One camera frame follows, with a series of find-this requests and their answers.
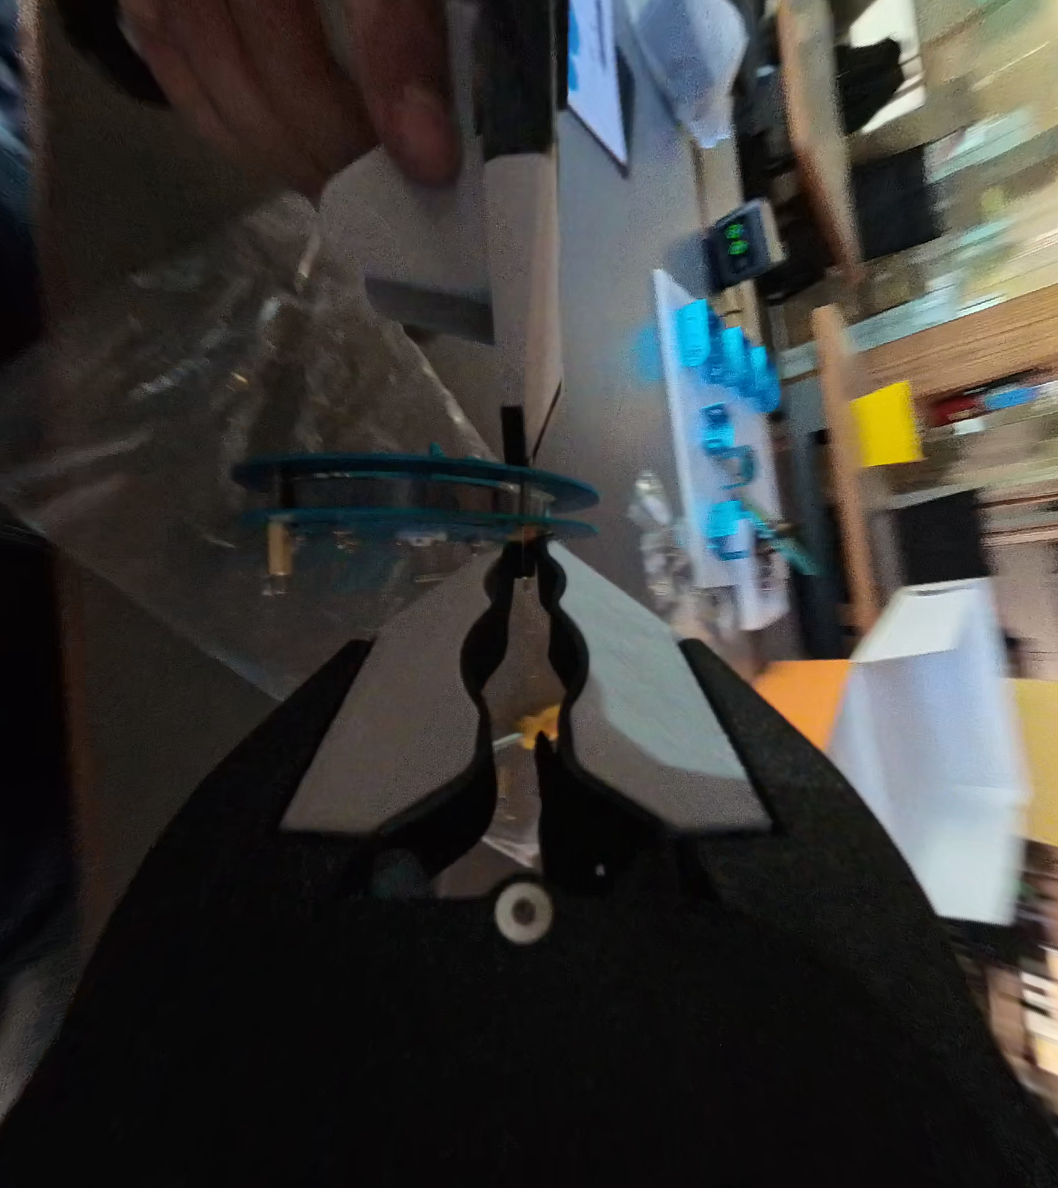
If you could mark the white tray with blue parts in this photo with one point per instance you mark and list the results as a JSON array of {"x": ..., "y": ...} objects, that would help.
[{"x": 686, "y": 445}]

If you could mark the white crumpled plastic bag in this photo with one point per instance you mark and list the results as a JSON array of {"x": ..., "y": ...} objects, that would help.
[{"x": 696, "y": 55}]

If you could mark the large clear plastic bag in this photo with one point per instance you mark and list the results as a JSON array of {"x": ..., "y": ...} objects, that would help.
[{"x": 214, "y": 371}]

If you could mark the black device green display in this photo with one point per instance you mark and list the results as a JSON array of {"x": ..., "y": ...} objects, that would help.
[{"x": 738, "y": 246}]

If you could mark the pile of small screw bags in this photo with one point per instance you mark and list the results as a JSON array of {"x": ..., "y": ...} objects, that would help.
[{"x": 668, "y": 548}]

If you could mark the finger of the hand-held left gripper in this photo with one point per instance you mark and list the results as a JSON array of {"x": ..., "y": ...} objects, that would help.
[{"x": 530, "y": 278}]

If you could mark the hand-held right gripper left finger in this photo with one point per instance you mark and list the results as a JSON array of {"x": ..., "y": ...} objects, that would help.
[{"x": 392, "y": 743}]

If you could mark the brass standoff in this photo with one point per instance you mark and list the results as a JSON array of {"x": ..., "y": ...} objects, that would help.
[{"x": 281, "y": 556}]

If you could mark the white instruction sheet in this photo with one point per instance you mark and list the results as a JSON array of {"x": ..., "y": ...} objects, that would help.
[{"x": 599, "y": 85}]

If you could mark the yellow box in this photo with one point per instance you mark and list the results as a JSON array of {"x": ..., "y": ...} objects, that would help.
[{"x": 887, "y": 422}]

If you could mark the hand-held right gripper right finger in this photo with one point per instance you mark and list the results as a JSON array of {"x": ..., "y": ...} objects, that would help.
[{"x": 660, "y": 732}]

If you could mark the person's left hand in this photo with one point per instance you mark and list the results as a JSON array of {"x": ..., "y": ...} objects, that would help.
[{"x": 288, "y": 74}]

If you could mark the blue round metal turntable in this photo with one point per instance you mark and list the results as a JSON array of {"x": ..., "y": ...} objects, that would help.
[{"x": 353, "y": 469}]

